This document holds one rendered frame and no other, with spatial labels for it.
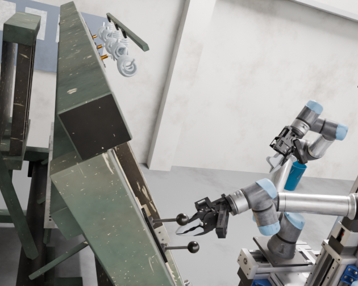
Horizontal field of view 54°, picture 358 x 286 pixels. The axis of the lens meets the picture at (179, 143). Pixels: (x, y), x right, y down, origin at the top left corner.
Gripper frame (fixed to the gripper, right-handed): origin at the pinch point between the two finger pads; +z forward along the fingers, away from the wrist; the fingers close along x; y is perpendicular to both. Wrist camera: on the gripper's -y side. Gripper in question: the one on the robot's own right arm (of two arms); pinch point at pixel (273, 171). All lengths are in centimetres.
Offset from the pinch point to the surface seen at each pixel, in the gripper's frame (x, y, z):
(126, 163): -22, 51, 36
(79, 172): 80, 62, 34
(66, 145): 44, 70, 37
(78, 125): 83, 66, 28
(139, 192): -30, 37, 44
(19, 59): -63, 131, 28
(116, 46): 3, 83, 0
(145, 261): 69, 39, 44
